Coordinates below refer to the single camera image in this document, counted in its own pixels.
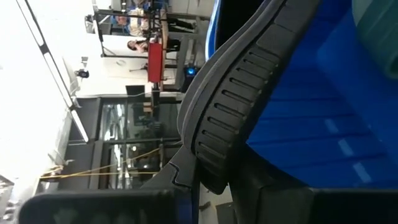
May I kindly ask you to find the small black monitor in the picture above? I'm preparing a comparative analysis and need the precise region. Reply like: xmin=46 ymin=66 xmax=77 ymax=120
xmin=126 ymin=85 xmax=146 ymax=96

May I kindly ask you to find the dark glass partition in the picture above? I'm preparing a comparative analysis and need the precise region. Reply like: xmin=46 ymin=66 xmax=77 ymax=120
xmin=70 ymin=96 xmax=183 ymax=190

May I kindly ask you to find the yellow rope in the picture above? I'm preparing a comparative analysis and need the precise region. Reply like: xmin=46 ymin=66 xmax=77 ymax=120
xmin=40 ymin=147 xmax=162 ymax=180

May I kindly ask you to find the black rubber slide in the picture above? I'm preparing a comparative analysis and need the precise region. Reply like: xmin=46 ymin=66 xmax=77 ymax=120
xmin=176 ymin=0 xmax=321 ymax=195

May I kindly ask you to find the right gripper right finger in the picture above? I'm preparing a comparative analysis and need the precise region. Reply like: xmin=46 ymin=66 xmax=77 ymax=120
xmin=229 ymin=149 xmax=312 ymax=224

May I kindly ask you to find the person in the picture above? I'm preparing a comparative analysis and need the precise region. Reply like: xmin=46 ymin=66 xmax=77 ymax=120
xmin=127 ymin=7 xmax=147 ymax=37
xmin=126 ymin=39 xmax=150 ymax=54

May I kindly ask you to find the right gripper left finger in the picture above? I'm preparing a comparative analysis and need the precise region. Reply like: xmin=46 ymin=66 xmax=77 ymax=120
xmin=141 ymin=145 xmax=200 ymax=224

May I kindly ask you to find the red cabinet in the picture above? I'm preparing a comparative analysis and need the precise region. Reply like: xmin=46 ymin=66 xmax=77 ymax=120
xmin=147 ymin=42 xmax=165 ymax=83

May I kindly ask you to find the computer tower with blue light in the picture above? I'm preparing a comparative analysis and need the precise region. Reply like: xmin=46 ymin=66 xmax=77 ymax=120
xmin=183 ymin=63 xmax=200 ymax=91

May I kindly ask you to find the green rubber slide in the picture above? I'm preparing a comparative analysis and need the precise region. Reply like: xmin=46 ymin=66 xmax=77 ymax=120
xmin=352 ymin=0 xmax=398 ymax=80

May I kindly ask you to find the blue plastic bin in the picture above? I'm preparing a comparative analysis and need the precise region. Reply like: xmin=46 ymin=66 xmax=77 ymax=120
xmin=205 ymin=0 xmax=398 ymax=190

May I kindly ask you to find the long ceiling light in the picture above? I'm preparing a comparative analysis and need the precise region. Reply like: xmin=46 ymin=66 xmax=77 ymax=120
xmin=43 ymin=51 xmax=75 ymax=108
xmin=70 ymin=109 xmax=90 ymax=143
xmin=15 ymin=0 xmax=47 ymax=47

